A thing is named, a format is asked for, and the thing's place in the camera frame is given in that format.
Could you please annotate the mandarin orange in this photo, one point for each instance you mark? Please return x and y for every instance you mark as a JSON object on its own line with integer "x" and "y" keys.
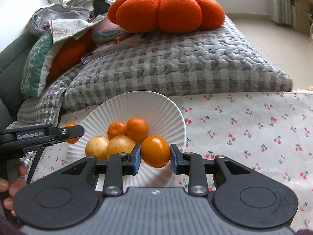
{"x": 117, "y": 128}
{"x": 137, "y": 129}

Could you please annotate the grey curtain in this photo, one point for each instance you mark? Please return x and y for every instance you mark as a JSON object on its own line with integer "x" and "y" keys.
{"x": 280, "y": 12}

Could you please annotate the floral cloth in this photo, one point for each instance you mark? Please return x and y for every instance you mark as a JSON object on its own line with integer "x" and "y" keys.
{"x": 63, "y": 29}

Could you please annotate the large orange-yellow fruit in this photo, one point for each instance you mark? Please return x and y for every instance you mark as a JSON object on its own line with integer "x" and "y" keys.
{"x": 120, "y": 144}

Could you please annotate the green white patterned pillow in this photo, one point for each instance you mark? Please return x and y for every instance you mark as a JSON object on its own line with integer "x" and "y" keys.
{"x": 38, "y": 64}

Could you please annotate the orange cherry tomato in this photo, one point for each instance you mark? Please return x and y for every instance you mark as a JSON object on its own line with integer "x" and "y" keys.
{"x": 72, "y": 140}
{"x": 155, "y": 151}

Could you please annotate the large pale yellow fruit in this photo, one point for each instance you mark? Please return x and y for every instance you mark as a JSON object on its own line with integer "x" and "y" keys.
{"x": 97, "y": 147}

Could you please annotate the person's left hand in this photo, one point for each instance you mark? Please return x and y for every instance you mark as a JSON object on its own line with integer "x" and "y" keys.
{"x": 13, "y": 188}

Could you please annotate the dark green sofa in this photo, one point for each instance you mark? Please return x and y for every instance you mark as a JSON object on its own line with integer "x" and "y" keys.
{"x": 13, "y": 59}

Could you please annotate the red orange cushion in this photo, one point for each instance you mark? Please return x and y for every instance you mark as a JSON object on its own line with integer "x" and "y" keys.
{"x": 70, "y": 55}

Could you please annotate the pink folded cloth stack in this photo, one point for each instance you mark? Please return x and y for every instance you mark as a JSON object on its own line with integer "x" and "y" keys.
{"x": 106, "y": 31}

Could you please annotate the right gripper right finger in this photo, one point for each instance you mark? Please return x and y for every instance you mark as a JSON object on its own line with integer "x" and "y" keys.
{"x": 193, "y": 165}

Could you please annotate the orange pumpkin plush cushion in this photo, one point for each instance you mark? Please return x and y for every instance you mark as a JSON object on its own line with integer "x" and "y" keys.
{"x": 172, "y": 16}

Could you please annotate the grey floral pouch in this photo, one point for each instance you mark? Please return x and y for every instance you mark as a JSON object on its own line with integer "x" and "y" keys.
{"x": 39, "y": 22}

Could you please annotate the white ribbed plate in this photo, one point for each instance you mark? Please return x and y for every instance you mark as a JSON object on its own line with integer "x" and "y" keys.
{"x": 163, "y": 118}

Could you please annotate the wooden shelf desk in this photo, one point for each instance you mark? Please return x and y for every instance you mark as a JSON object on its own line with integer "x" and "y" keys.
{"x": 302, "y": 16}

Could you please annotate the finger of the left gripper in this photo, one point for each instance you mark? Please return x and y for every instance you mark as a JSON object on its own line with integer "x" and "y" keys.
{"x": 63, "y": 132}

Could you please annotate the grey checked quilt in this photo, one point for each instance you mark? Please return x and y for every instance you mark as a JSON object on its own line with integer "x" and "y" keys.
{"x": 203, "y": 62}

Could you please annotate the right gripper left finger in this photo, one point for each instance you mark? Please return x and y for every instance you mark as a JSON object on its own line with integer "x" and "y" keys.
{"x": 117, "y": 166}

